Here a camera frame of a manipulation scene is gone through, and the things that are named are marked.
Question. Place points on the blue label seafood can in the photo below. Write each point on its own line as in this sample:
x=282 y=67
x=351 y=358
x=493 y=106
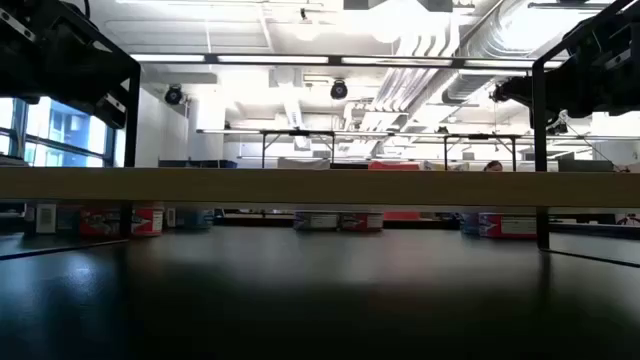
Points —
x=46 y=218
x=316 y=221
x=197 y=219
x=471 y=224

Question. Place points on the red label seafood can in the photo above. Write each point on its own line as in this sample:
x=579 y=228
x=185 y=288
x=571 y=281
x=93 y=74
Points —
x=361 y=222
x=100 y=222
x=507 y=226

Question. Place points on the dark background monitor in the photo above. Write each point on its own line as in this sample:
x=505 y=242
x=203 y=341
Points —
x=585 y=166

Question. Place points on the black round ceiling spotlight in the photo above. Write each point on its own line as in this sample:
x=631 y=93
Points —
x=339 y=90
x=173 y=95
x=502 y=92

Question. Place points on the person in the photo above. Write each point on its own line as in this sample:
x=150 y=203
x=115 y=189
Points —
x=492 y=166

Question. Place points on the dark blue background bench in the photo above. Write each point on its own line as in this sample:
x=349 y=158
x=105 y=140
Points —
x=200 y=163

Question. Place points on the white ceiling pipes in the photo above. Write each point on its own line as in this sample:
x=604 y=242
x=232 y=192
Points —
x=410 y=80

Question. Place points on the red room partition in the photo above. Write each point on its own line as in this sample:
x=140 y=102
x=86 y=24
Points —
x=395 y=166

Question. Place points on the light wooden board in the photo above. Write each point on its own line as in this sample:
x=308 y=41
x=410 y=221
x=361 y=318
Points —
x=320 y=187

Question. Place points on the black table mat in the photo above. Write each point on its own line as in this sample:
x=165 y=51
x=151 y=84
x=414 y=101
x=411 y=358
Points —
x=320 y=300

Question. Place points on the silver ceiling air duct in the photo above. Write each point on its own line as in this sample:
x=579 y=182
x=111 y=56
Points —
x=492 y=50

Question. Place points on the black background station frame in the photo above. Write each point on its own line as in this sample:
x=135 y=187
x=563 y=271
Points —
x=297 y=133
x=480 y=136

